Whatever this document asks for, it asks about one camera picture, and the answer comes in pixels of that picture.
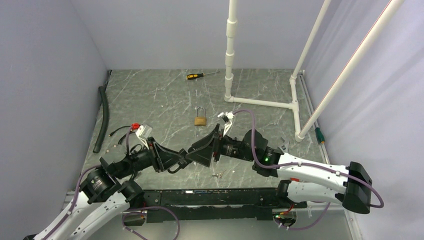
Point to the white pvc pipe frame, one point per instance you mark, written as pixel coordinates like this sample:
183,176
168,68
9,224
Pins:
300,131

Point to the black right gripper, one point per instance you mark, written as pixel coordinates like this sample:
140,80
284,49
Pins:
203,154

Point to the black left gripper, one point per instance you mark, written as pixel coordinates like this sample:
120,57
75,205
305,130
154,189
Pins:
165,156

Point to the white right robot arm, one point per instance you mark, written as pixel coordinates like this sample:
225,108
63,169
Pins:
300,179

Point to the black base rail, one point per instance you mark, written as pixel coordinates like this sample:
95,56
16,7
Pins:
216,204

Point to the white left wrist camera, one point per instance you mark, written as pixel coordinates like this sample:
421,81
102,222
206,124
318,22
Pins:
142,132

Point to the silver key bunch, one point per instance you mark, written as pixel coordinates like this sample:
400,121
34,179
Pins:
219,175

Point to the green handle screwdriver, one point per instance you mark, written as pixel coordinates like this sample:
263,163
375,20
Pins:
319,135

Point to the black padlock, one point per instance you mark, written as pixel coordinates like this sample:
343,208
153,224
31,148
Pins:
177,165

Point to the yellow black screwdriver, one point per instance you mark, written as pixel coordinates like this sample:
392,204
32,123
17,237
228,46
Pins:
193,76

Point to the brass padlock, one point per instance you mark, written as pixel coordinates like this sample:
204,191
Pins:
200,118

